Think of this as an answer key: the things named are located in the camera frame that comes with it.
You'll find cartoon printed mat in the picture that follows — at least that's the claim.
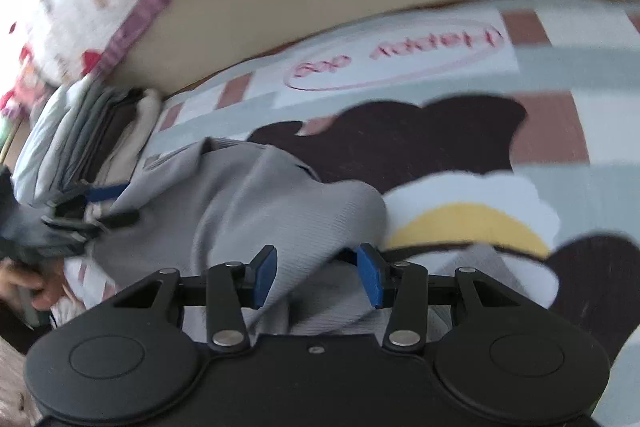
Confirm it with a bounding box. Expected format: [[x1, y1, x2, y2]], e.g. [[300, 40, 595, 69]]
[[62, 0, 640, 427]]

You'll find grey waffle shirt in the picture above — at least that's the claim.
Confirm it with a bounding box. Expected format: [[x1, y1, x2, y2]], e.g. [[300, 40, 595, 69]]
[[62, 136, 503, 339]]

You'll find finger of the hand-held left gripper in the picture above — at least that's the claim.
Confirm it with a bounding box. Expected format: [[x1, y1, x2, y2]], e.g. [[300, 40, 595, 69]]
[[42, 211, 140, 239], [52, 181, 132, 208]]

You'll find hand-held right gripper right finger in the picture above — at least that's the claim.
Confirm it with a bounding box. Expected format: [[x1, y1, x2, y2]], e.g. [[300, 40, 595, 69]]
[[357, 243, 526, 352]]

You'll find person's left hand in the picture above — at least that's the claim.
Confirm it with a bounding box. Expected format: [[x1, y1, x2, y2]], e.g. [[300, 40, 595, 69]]
[[0, 257, 68, 314]]

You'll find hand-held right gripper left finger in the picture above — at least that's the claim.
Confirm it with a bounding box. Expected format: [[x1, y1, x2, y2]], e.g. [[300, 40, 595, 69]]
[[112, 245, 277, 352]]

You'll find stack of folded clothes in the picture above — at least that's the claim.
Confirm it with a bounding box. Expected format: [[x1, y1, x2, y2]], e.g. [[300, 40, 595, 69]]
[[11, 77, 163, 210]]

